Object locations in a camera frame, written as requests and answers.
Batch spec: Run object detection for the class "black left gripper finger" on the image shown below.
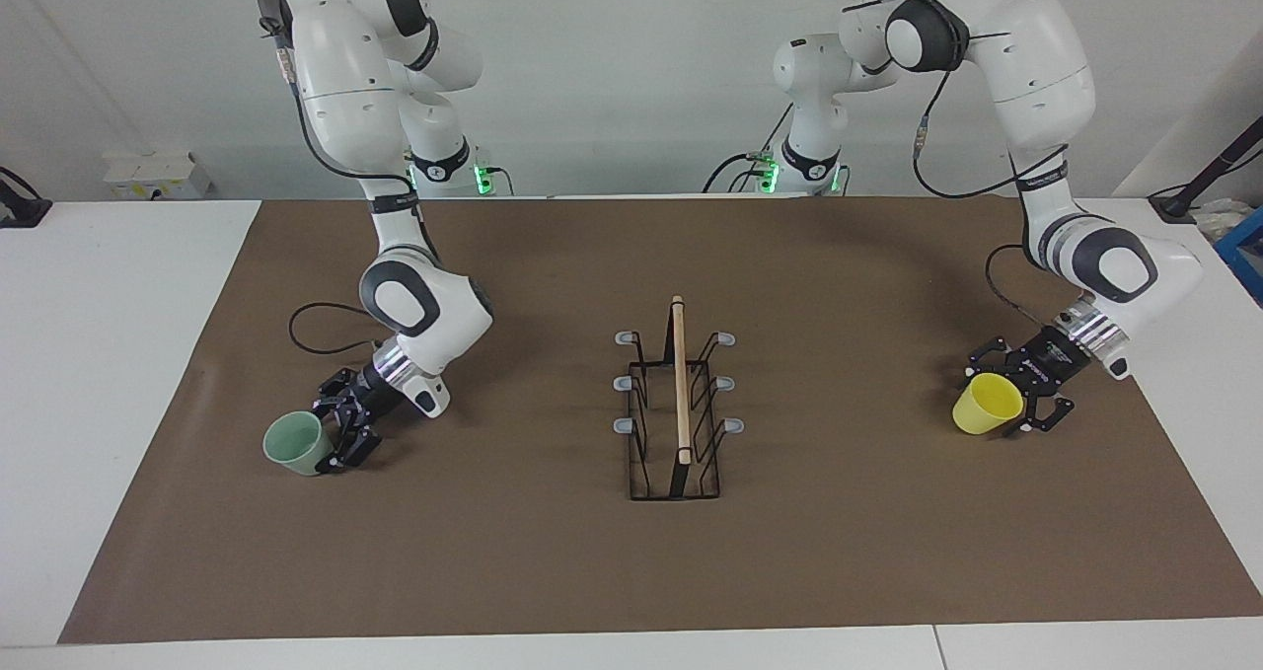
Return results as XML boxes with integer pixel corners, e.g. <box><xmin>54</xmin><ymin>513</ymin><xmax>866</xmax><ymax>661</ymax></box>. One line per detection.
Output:
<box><xmin>1004</xmin><ymin>394</ymin><xmax>1075</xmax><ymax>436</ymax></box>
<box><xmin>965</xmin><ymin>336</ymin><xmax>1027</xmax><ymax>380</ymax></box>

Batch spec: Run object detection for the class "yellow plastic cup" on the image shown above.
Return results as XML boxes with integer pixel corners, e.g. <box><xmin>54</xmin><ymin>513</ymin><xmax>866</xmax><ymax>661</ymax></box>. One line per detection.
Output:
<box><xmin>952</xmin><ymin>373</ymin><xmax>1024</xmax><ymax>436</ymax></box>

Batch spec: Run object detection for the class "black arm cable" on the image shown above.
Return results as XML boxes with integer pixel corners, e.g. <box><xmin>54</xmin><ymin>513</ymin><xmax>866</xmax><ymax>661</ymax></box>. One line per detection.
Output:
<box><xmin>260</xmin><ymin>17</ymin><xmax>440</xmax><ymax>358</ymax></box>
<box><xmin>844</xmin><ymin>0</ymin><xmax>1072</xmax><ymax>328</ymax></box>

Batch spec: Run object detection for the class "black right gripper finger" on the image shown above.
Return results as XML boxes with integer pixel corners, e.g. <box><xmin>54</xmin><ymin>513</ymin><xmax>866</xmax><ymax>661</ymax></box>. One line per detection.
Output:
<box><xmin>316</xmin><ymin>369</ymin><xmax>356</xmax><ymax>424</ymax></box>
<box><xmin>316</xmin><ymin>421</ymin><xmax>383</xmax><ymax>474</ymax></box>

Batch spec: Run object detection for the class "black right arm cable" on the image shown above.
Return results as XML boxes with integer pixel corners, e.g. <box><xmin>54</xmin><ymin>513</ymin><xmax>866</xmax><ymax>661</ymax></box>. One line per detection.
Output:
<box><xmin>260</xmin><ymin>17</ymin><xmax>440</xmax><ymax>358</ymax></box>

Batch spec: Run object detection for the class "blue bin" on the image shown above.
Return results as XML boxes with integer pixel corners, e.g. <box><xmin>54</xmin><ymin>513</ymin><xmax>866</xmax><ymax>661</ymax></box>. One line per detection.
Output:
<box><xmin>1214</xmin><ymin>206</ymin><xmax>1263</xmax><ymax>306</ymax></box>

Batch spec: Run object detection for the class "black clamp mount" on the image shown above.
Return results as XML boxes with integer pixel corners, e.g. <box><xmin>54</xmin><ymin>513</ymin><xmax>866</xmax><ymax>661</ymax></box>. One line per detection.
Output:
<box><xmin>0</xmin><ymin>167</ymin><xmax>53</xmax><ymax>229</ymax></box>

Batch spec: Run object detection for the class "black stand pole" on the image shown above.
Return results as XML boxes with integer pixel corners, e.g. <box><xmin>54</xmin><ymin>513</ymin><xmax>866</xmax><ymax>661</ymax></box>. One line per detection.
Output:
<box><xmin>1148</xmin><ymin>115</ymin><xmax>1263</xmax><ymax>224</ymax></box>

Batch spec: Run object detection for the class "white wall socket box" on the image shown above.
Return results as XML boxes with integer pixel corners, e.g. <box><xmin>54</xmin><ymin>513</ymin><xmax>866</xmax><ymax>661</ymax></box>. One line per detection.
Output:
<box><xmin>103</xmin><ymin>150</ymin><xmax>211</xmax><ymax>200</ymax></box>

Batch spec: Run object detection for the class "white crumpled packaging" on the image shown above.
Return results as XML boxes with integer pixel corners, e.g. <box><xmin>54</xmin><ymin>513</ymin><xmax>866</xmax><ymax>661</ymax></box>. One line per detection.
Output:
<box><xmin>1192</xmin><ymin>199</ymin><xmax>1250</xmax><ymax>244</ymax></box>

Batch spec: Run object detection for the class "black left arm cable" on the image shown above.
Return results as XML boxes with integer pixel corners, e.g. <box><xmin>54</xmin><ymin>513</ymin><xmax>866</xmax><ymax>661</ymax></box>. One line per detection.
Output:
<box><xmin>844</xmin><ymin>0</ymin><xmax>1072</xmax><ymax>328</ymax></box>

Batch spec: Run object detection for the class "light green plastic cup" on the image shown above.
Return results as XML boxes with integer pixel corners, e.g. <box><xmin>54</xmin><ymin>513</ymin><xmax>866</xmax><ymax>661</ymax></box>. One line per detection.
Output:
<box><xmin>262</xmin><ymin>411</ymin><xmax>333</xmax><ymax>477</ymax></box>

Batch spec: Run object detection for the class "brown table mat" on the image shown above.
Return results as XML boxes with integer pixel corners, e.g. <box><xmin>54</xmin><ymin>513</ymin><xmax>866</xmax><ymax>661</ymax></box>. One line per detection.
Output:
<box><xmin>57</xmin><ymin>196</ymin><xmax>1263</xmax><ymax>645</ymax></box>

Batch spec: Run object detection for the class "black wire cup rack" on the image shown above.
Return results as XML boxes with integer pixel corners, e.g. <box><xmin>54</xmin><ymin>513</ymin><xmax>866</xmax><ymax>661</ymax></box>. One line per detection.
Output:
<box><xmin>613</xmin><ymin>295</ymin><xmax>746</xmax><ymax>501</ymax></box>

